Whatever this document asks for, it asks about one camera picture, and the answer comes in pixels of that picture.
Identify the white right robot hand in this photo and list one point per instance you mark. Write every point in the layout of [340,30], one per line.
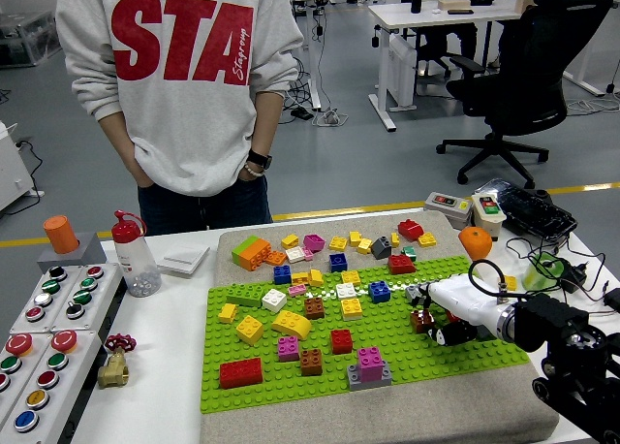
[465,301]

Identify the brown toy brick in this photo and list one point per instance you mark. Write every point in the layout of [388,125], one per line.
[419,320]
[315,307]
[311,362]

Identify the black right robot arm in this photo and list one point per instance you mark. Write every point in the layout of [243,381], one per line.
[557,318]

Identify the grey long toy brick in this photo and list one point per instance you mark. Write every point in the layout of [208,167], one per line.
[410,293]

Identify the green white toy brick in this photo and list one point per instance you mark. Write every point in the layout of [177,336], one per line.
[410,253]

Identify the blue toy brick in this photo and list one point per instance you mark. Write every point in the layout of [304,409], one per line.
[338,263]
[282,275]
[380,292]

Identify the small yellow toy brick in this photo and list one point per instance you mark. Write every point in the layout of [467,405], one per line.
[395,239]

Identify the grey roof toy brick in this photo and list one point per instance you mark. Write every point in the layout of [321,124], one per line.
[381,247]

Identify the grey base toy brick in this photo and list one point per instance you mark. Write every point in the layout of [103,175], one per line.
[353,378]

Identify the magenta upturned toy brick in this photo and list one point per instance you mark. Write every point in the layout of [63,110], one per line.
[315,243]

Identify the small pink toy brick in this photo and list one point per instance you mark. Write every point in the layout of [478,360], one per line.
[308,254]

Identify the flat pink toy brick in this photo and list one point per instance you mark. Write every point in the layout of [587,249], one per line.
[297,290]

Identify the yellow arch toy brick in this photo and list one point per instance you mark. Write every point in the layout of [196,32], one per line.
[291,324]

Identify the small orange toy brick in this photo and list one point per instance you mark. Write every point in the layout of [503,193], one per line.
[276,257]

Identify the green studded baseplate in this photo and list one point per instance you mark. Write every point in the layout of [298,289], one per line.
[290,390]

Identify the green long toy brick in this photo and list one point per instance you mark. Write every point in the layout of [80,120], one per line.
[245,294]

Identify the red long toy brick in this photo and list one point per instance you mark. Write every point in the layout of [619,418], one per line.
[241,373]

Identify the orange fruit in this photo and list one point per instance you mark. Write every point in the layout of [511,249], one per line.
[475,243]

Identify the light green plastic cup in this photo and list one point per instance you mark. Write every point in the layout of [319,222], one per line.
[533,279]

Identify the black device clear case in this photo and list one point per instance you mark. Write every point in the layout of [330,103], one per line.
[528,209]

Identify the black power adapter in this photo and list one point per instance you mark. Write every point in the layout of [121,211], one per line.
[574,274]

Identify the black plug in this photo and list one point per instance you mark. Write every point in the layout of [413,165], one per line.
[614,299]

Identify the beige foam mat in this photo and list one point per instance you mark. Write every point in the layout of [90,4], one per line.
[339,424]

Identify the black office chair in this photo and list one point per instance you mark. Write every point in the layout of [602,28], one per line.
[528,100]

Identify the orange long brick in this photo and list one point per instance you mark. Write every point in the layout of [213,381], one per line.
[257,256]

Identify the lime green long brick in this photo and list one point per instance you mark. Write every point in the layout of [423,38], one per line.
[242,247]

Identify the white computer case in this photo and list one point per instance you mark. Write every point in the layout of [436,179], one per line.
[402,71]

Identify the black power strip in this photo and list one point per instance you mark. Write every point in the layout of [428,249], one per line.
[301,113]

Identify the black phone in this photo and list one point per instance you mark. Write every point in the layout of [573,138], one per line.
[460,12]

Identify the wooden box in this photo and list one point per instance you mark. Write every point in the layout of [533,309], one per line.
[454,4]

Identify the clear bottle red cap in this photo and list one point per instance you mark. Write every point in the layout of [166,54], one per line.
[135,264]

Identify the person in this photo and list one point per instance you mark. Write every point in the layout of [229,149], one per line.
[184,124]

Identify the brass valve red handwheel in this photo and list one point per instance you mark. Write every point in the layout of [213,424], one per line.
[114,366]

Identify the grey control box with knob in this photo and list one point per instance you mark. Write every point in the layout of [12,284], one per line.
[104,294]

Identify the grey square block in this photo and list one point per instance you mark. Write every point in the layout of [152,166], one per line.
[89,252]

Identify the grey four-button control box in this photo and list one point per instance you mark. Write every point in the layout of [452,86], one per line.
[65,294]

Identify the button box yellow blue buttons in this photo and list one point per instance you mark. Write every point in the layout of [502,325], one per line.
[72,381]

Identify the orange cylinder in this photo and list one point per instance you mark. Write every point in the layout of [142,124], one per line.
[60,233]

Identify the emergency stop button box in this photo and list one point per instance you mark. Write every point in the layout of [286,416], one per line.
[31,366]

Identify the white cabinet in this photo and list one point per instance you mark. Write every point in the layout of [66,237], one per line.
[9,172]

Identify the clear plastic crate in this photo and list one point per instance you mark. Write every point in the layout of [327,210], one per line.
[24,39]

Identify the white two-button switch box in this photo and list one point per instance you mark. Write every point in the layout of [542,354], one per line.
[488,211]

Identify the grey two-button switch box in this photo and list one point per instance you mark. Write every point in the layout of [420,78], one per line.
[443,204]

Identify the white wall switch plate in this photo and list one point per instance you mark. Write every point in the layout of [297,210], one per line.
[181,260]

